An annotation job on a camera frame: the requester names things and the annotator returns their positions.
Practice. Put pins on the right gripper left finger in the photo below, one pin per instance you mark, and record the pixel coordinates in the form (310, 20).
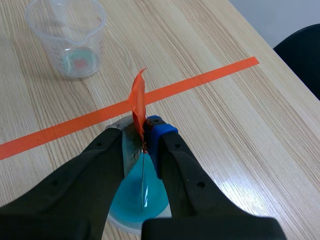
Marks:
(75, 190)

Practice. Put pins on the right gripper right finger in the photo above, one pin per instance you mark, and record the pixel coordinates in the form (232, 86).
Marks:
(190, 195)

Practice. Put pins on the grey metal plate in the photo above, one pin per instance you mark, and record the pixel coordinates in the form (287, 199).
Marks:
(139, 100)

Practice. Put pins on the clear beaker with blue liquid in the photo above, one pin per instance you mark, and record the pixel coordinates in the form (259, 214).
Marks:
(135, 195)

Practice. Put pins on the empty clear plastic beaker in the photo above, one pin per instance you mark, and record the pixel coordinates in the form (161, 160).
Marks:
(72, 37)

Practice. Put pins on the dark blue chair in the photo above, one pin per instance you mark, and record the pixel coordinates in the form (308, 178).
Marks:
(302, 55)

